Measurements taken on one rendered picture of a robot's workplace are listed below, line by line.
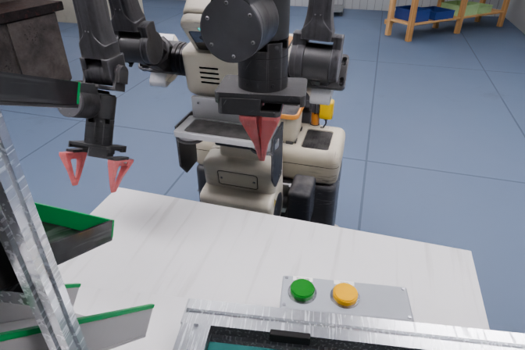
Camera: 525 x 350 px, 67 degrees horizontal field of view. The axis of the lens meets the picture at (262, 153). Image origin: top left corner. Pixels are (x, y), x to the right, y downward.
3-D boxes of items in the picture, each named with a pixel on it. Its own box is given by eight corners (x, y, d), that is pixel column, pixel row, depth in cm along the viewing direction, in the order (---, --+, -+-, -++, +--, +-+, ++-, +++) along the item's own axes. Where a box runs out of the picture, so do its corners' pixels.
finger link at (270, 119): (278, 173, 48) (280, 101, 43) (219, 169, 49) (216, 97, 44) (283, 148, 54) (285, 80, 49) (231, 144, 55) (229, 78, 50)
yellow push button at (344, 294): (331, 289, 67) (333, 280, 66) (355, 291, 67) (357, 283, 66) (332, 308, 64) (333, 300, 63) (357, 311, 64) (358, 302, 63)
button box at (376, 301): (282, 297, 72) (283, 273, 69) (400, 309, 70) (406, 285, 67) (278, 331, 66) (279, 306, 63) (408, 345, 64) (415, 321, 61)
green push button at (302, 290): (291, 284, 68) (291, 276, 67) (314, 287, 68) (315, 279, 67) (289, 304, 65) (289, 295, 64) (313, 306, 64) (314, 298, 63)
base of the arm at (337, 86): (349, 56, 96) (300, 52, 99) (349, 43, 88) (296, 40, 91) (344, 91, 95) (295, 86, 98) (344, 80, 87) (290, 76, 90)
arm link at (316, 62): (336, 53, 90) (312, 50, 91) (334, 34, 80) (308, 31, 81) (328, 92, 89) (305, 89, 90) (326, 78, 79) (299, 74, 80)
